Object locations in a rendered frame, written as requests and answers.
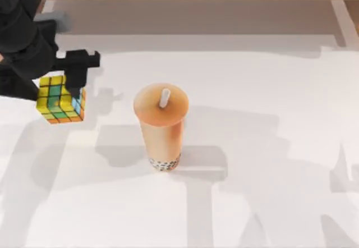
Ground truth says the multicoloured puzzle cube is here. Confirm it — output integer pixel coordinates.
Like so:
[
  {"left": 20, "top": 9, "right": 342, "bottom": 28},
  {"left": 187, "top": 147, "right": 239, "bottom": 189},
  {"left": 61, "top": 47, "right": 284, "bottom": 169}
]
[{"left": 36, "top": 75, "right": 86, "bottom": 125}]

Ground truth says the orange bubble tea cup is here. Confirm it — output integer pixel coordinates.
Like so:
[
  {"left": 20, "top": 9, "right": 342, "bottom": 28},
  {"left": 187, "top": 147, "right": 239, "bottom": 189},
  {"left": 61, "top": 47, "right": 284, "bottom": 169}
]
[{"left": 133, "top": 82, "right": 190, "bottom": 173}]

